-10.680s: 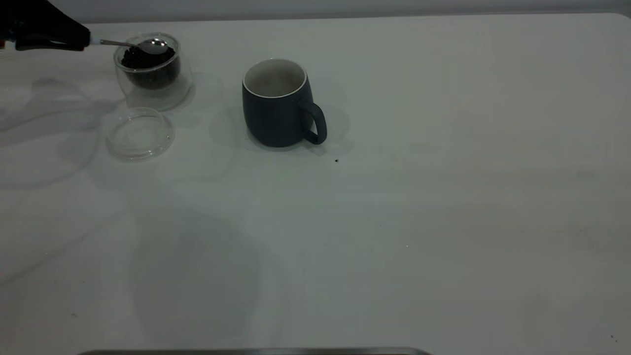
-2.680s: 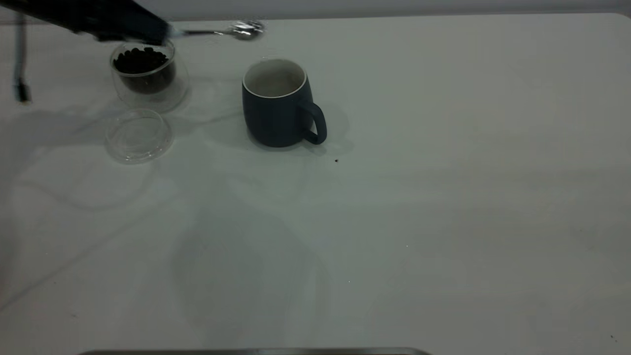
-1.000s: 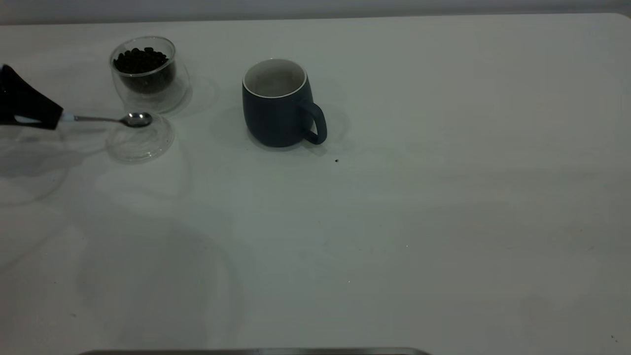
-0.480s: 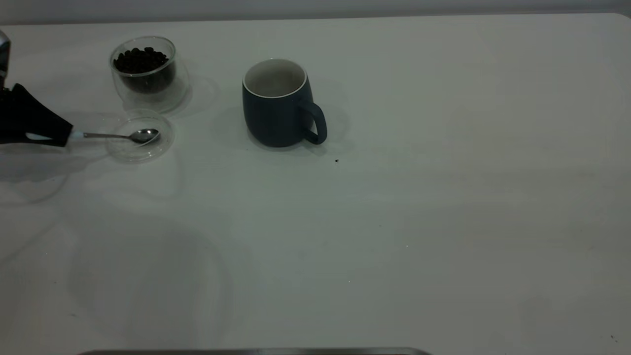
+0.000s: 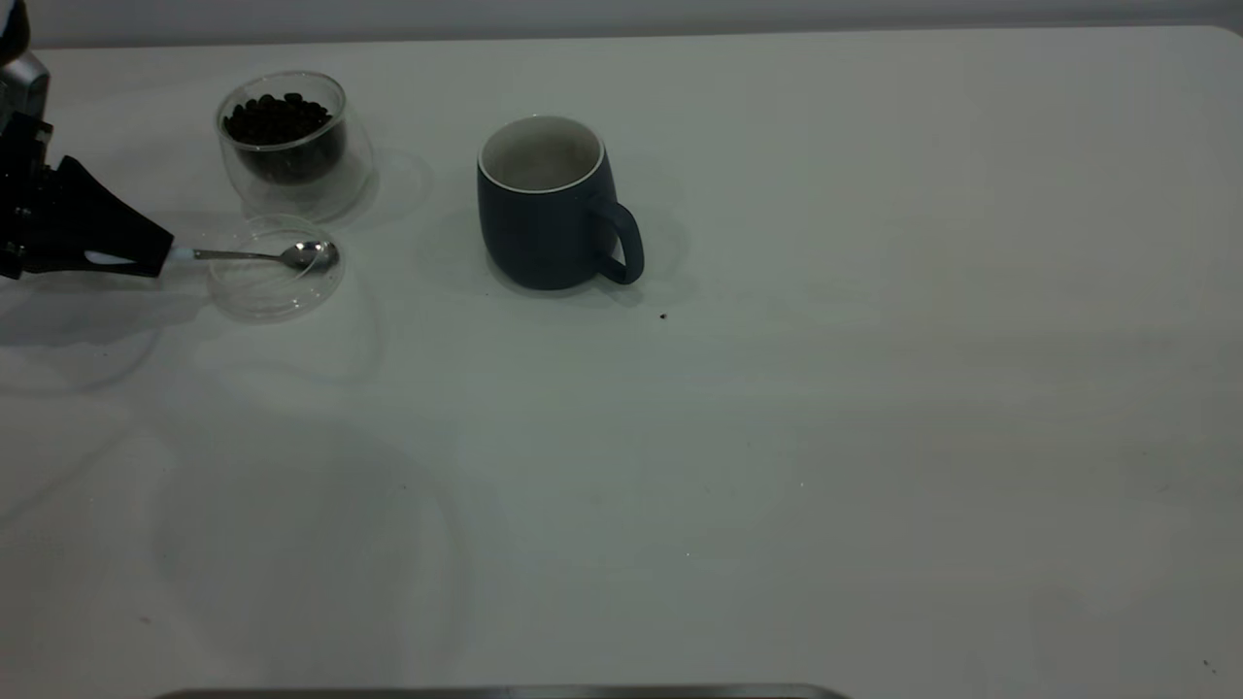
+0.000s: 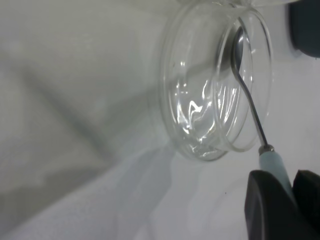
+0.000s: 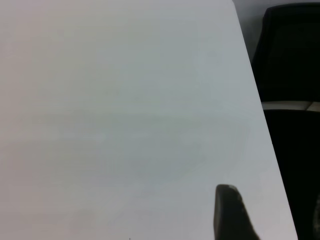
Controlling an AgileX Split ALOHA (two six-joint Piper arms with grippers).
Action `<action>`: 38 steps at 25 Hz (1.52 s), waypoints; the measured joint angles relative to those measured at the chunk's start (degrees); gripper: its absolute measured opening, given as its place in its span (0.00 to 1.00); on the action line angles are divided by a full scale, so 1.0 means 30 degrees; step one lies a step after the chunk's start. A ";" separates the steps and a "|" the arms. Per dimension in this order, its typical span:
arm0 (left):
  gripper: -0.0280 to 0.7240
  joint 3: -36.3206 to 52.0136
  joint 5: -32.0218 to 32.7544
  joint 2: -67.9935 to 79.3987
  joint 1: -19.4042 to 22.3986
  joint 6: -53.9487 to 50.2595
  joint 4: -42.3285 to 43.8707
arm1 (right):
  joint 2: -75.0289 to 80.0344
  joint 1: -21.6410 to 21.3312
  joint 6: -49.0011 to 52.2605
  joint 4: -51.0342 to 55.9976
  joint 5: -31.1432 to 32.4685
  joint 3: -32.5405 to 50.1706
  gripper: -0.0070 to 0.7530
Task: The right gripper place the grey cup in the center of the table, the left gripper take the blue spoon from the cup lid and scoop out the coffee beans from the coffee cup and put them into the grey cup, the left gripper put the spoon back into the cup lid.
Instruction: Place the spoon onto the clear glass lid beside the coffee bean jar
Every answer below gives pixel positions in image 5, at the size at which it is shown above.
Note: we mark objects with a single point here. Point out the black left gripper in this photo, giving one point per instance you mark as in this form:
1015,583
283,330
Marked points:
21,204

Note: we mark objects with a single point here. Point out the dark grey ceramic mug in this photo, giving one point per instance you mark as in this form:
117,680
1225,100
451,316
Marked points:
534,238

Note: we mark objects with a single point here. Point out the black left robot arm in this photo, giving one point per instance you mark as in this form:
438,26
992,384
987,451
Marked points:
12,29

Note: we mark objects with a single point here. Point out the double-walled clear glass cup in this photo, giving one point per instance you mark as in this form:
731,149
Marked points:
291,194

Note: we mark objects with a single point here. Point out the dark roasted coffee beans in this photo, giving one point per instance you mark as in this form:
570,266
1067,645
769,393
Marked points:
282,121

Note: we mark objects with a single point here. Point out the clear glass saucer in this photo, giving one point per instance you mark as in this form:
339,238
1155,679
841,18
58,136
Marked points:
277,296

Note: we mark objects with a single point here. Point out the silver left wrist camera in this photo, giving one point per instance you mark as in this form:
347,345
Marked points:
21,89

